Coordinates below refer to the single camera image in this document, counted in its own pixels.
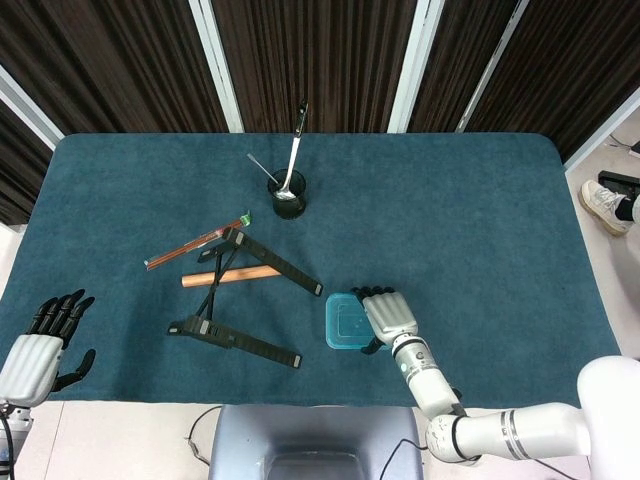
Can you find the grey blue robot torso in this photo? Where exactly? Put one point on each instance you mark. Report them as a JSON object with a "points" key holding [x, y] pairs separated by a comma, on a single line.
{"points": [[315, 430]]}

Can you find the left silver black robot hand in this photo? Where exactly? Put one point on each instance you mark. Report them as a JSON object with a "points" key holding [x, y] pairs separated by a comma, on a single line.
{"points": [[27, 365]]}

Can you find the white sneaker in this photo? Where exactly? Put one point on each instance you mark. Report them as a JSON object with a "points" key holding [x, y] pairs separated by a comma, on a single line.
{"points": [[600, 200]]}

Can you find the dark teal tablecloth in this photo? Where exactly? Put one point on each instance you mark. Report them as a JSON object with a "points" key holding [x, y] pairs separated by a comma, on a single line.
{"points": [[450, 200]]}

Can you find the black mesh utensil cup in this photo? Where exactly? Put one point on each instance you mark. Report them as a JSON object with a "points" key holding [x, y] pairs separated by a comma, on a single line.
{"points": [[290, 207]]}

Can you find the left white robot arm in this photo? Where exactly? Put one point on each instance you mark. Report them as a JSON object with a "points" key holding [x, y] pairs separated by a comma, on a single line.
{"points": [[15, 425]]}

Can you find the wooden rolling pin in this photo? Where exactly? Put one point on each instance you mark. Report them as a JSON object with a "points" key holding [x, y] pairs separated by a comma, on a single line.
{"points": [[245, 275]]}

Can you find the black flat floor base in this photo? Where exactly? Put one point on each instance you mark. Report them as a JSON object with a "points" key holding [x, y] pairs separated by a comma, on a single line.
{"points": [[615, 180]]}

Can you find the brown pleated screen panel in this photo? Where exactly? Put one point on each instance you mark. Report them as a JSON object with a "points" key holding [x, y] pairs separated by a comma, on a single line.
{"points": [[450, 60], [15, 175], [575, 75], [320, 50], [125, 60]]}

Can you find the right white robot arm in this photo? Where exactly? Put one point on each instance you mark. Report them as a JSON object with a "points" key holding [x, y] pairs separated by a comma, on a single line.
{"points": [[430, 385]]}

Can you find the person's leg with black sock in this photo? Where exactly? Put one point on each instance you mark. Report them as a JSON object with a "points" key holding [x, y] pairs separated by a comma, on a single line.
{"points": [[635, 207]]}

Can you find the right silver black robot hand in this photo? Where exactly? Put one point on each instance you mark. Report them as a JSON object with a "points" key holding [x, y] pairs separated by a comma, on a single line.
{"points": [[390, 315]]}

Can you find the wrapped red chopsticks pack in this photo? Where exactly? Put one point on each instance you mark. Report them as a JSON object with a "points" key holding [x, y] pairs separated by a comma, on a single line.
{"points": [[175, 253]]}

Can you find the blue container lid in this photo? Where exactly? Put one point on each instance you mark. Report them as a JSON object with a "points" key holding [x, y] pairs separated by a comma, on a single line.
{"points": [[345, 320]]}

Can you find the black folding laptop stand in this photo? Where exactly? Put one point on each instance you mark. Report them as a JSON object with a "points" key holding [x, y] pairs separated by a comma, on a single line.
{"points": [[280, 265]]}

